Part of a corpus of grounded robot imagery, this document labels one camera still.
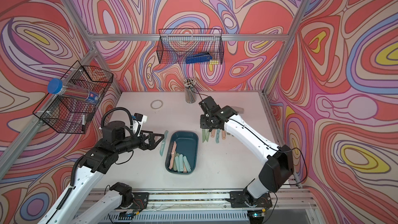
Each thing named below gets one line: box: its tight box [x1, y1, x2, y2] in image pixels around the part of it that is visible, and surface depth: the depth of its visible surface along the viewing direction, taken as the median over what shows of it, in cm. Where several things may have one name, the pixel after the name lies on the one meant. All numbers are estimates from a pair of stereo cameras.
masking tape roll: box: [150, 99, 164, 110], surface depth 114 cm
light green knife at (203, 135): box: [202, 128, 206, 143], surface depth 98 cm
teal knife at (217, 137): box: [215, 128, 221, 144], surface depth 97 cm
